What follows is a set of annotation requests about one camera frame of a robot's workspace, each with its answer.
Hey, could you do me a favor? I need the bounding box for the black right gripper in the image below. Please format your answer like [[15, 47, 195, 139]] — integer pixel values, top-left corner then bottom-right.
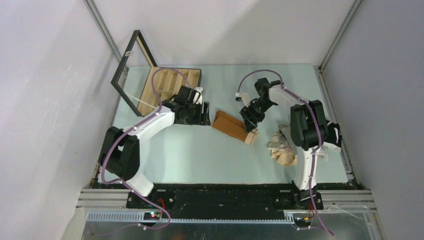
[[239, 98, 275, 134]]

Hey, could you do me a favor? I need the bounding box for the cream lid ribbon strap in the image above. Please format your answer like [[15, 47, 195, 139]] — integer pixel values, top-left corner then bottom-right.
[[125, 92, 158, 109]]

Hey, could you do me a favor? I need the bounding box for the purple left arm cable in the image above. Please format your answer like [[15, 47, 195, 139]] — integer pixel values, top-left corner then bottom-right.
[[100, 67, 200, 186]]

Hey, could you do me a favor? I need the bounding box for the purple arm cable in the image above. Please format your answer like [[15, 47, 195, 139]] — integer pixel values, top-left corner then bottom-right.
[[236, 69, 324, 193], [100, 67, 200, 186]]

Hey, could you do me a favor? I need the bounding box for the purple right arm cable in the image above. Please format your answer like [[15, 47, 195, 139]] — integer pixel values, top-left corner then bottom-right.
[[236, 69, 324, 193]]

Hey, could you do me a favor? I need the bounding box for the left controller board with leds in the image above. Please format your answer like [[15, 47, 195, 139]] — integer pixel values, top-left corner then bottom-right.
[[143, 211, 162, 221]]

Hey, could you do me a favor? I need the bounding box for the controller board with leds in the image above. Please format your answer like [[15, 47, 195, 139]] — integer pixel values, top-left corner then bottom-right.
[[293, 216, 314, 229], [143, 211, 162, 221]]

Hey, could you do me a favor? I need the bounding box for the black divided storage box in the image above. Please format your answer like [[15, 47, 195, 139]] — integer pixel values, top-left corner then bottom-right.
[[111, 29, 202, 117]]

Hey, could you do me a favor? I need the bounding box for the orange-brown underwear with cream waistband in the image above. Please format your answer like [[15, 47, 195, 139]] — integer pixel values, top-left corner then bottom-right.
[[212, 110, 259, 146]]

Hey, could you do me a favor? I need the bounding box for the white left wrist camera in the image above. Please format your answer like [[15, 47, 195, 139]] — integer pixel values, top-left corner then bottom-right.
[[193, 87, 204, 105]]

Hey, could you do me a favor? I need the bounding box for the right controller board with leds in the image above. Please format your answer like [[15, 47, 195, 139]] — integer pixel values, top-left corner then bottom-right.
[[293, 216, 314, 229]]

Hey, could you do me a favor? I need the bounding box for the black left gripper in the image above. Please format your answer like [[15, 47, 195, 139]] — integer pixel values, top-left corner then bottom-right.
[[184, 100, 211, 126]]

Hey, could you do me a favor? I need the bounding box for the beige crumpled underwear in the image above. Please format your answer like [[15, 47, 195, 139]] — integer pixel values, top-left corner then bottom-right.
[[267, 132, 297, 166]]

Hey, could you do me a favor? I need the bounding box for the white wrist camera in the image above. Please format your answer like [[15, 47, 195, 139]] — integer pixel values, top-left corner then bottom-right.
[[235, 92, 252, 107], [193, 87, 204, 105]]

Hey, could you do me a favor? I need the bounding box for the grey slotted cable duct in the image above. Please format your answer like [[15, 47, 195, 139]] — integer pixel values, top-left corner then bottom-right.
[[86, 211, 295, 224]]

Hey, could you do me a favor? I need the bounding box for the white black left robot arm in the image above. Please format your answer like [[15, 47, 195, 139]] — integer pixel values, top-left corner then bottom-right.
[[98, 86, 211, 208]]

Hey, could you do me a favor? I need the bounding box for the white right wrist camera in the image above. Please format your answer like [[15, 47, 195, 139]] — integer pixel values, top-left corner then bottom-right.
[[235, 92, 252, 107]]

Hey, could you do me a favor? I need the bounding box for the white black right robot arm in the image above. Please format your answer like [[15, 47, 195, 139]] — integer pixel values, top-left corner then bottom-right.
[[235, 78, 342, 209]]

